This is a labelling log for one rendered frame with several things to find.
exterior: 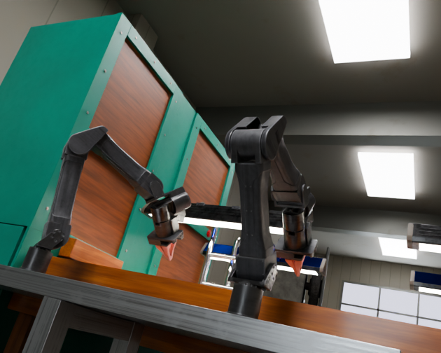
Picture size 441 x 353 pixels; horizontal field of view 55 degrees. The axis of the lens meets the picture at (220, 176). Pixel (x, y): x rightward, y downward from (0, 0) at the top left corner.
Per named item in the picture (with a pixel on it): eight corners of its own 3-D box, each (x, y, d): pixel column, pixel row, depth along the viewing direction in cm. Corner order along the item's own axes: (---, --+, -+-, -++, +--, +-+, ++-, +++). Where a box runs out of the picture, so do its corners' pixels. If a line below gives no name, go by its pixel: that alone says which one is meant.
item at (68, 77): (30, 226, 141) (123, 12, 177) (-69, 211, 166) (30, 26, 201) (201, 305, 252) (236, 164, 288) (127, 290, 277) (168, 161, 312)
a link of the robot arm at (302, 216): (289, 220, 115) (287, 197, 113) (309, 223, 113) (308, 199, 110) (280, 234, 110) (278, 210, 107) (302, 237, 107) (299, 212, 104)
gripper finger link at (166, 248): (164, 252, 145) (158, 227, 141) (181, 255, 142) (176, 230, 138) (152, 263, 139) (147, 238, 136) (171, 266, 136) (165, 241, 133)
